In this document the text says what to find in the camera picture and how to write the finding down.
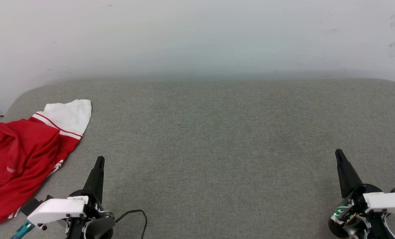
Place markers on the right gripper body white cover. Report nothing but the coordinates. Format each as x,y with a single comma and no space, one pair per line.
390,202

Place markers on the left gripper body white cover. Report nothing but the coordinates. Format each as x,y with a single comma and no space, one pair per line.
57,209

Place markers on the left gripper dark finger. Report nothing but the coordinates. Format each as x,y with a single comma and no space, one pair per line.
97,181

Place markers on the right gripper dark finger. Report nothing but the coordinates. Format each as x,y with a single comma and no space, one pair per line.
346,177

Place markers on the red and white jersey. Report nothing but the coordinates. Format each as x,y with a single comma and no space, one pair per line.
24,149

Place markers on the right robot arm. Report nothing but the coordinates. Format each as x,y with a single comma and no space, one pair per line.
380,229

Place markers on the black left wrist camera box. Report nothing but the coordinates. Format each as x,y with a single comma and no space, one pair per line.
31,206

